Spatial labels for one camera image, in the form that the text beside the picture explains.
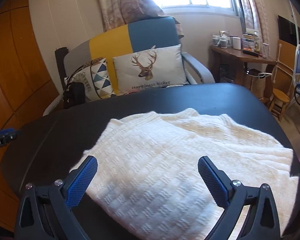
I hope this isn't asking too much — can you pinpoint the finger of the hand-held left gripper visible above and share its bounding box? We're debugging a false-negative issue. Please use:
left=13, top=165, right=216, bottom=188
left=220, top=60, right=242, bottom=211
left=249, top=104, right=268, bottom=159
left=0, top=128, right=23, bottom=142

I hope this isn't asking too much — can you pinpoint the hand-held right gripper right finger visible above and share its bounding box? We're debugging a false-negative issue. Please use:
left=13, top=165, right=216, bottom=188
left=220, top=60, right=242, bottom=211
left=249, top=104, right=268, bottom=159
left=197, top=156, right=282, bottom=240

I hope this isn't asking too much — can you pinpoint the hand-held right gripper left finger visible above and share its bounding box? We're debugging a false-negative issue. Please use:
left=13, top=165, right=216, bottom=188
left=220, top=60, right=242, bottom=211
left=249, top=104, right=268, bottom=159
left=15, top=155, right=98, bottom=240

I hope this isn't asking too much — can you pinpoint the white knitted sweater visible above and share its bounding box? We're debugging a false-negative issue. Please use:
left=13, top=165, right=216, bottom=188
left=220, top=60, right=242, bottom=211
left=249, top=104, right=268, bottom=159
left=84, top=108, right=300, bottom=240

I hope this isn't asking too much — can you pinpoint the wooden wardrobe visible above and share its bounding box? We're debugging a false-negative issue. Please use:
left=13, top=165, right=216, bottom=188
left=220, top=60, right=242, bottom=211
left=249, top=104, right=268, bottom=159
left=0, top=0, right=64, bottom=230

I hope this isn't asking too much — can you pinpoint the black handbag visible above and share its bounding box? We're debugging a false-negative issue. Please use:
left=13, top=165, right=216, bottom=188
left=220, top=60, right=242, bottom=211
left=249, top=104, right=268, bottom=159
left=62, top=80, right=86, bottom=109

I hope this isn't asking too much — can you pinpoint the triangle pattern pillow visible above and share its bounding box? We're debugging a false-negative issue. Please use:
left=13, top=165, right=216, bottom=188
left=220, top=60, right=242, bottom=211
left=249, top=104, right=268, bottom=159
left=65, top=57, right=117, bottom=103

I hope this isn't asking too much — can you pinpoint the beige tote bag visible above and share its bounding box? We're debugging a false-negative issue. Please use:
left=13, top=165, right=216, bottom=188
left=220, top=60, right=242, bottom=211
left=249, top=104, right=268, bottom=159
left=245, top=69, right=273, bottom=98

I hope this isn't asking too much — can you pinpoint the wooden stool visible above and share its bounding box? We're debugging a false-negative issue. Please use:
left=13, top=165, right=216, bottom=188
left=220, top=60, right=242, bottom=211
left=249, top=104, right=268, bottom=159
left=269, top=89, right=290, bottom=120

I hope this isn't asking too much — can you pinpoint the deer print pillow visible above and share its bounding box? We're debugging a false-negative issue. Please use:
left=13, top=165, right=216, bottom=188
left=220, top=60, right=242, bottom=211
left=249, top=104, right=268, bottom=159
left=112, top=44, right=189, bottom=96

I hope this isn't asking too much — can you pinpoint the wooden side desk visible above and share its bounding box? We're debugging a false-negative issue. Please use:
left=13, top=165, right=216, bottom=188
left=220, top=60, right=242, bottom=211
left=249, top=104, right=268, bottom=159
left=210, top=44, right=278, bottom=98

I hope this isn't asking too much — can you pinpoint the wooden board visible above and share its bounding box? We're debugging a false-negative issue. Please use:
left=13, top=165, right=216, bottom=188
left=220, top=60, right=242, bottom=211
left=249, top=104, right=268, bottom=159
left=275, top=39, right=298, bottom=90

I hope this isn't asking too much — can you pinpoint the patchwork sofa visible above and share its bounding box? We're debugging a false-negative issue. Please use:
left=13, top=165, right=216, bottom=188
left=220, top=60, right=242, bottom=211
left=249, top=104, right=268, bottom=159
left=42, top=16, right=215, bottom=117

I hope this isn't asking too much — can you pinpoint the patterned curtain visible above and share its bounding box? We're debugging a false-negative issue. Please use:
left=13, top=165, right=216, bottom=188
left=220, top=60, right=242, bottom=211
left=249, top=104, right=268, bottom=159
left=237, top=0, right=270, bottom=46
left=94, top=0, right=184, bottom=39

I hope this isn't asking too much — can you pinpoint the black wall screen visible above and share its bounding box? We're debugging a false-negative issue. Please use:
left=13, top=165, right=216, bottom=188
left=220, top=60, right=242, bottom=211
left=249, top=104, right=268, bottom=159
left=277, top=15, right=300, bottom=48

